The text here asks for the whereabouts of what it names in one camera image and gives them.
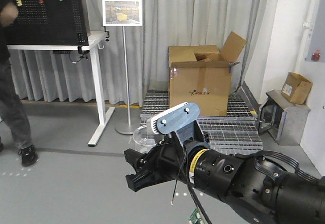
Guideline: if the large brown cardboard box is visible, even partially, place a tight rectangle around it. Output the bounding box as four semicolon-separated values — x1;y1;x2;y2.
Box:
168;31;247;116

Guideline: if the metal grating platform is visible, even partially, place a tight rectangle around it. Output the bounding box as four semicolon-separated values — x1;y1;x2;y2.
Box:
139;81;264;155

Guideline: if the small clear glass beaker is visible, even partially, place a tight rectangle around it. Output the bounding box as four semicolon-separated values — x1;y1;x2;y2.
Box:
132;125;156;153

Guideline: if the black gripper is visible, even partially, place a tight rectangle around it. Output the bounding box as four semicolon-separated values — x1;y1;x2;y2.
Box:
123;119;211;193

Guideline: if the small brown cardboard box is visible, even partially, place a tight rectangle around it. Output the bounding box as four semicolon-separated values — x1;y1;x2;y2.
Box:
281;72;313;105

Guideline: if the green circuit board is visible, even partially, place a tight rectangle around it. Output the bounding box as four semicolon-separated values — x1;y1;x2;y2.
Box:
188;208;205;224

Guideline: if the grey metal housing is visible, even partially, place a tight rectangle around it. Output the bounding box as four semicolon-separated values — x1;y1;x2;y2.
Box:
257;90;310;146

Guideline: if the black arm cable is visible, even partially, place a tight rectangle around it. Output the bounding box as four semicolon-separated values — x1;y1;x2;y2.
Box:
253;150;322;184

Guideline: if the person in dark clothes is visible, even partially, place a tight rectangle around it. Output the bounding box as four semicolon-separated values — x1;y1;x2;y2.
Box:
1;0;38;167

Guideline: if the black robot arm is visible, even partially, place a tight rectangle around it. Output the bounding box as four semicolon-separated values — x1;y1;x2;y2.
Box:
124;121;324;223

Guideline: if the framed sign on stand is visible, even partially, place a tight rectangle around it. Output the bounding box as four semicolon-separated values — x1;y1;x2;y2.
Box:
102;0;143;135

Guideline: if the white standing desk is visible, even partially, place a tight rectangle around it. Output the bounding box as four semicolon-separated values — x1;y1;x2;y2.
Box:
8;31;115;147

